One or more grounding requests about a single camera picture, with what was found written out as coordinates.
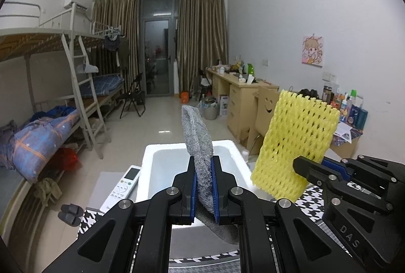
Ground white air conditioner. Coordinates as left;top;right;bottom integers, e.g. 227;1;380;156
63;0;87;11

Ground houndstooth tablecloth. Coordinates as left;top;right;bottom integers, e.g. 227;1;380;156
76;170;380;273

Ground yellow foam net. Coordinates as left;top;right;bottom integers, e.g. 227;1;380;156
250;90;340;202

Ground cartoon wall poster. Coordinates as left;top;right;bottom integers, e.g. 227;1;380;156
301;35;324;66

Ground grey sock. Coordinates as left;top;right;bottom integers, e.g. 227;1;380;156
181;105;244;245

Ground brown curtain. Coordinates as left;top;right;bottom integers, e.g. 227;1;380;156
92;0;140;96
175;0;229;93

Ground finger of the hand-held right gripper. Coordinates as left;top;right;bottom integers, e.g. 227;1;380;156
293;156;394;214
323;154;399;194

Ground white cardboard box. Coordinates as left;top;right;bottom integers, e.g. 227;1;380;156
219;94;229;117

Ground hanging dark clothes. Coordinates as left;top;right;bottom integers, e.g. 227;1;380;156
104;34;130;68

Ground white foam box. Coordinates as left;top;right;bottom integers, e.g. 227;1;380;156
136;140;265;261

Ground glass balcony door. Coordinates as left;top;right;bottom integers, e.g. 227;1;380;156
139;0;181;96

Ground red plastic bag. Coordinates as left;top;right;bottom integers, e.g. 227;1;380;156
49;147;81;172

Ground wooden desk with drawers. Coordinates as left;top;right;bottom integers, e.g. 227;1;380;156
206;67;280;141

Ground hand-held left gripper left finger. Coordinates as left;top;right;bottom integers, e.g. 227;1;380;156
41;155;198;273

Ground black slipper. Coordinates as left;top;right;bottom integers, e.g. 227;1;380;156
59;212;82;227
62;203;84;216

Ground white bunk bed ladder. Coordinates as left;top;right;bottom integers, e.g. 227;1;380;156
62;33;113;160

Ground printed paper sheets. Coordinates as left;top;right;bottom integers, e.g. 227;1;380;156
332;123;353;144

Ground white metal bunk bed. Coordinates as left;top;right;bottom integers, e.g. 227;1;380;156
92;20;127;122
0;1;110;185

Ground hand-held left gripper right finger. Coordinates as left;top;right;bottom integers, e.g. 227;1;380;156
210;156;368;273

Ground wooden chair with smiley cutout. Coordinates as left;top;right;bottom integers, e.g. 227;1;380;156
247;86;282;156

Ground blue patterned quilt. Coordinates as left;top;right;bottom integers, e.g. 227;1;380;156
0;105;81;183

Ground white plastic bucket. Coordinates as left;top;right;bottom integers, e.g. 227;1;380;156
201;99;220;120

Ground white remote control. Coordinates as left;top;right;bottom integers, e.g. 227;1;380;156
99;165;142;214

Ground blue checked mattress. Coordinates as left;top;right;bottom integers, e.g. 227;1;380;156
78;74;125;96

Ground olive cloth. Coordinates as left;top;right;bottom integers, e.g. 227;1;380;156
33;177;64;205

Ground group of toiletry bottles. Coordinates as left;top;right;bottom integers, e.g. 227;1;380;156
323;85;369;130

